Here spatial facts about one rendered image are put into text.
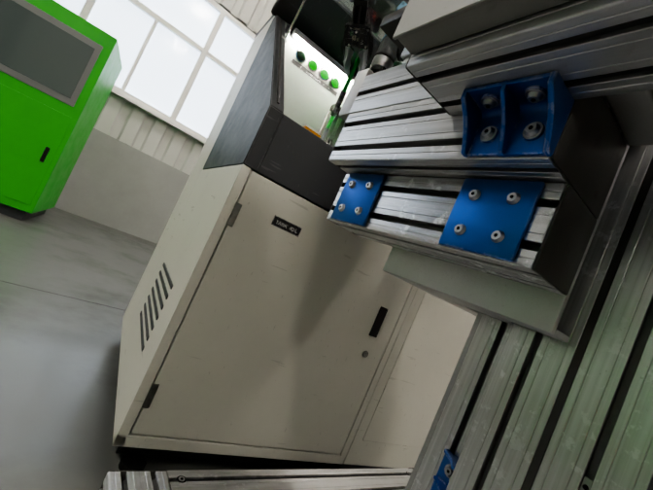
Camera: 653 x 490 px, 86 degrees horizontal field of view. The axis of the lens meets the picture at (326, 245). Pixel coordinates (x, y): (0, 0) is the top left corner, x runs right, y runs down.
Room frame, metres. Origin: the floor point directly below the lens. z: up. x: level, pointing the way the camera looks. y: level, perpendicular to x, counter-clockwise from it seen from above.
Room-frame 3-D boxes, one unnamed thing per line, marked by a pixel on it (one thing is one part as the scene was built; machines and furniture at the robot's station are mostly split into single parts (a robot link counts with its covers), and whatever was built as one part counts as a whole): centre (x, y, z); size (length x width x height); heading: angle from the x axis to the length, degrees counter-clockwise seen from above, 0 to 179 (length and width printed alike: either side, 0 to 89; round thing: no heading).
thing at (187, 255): (1.26, 0.11, 0.39); 0.70 x 0.58 x 0.79; 120
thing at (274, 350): (1.01, -0.04, 0.44); 0.65 x 0.02 x 0.68; 120
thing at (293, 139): (1.03, -0.03, 0.87); 0.62 x 0.04 x 0.16; 120
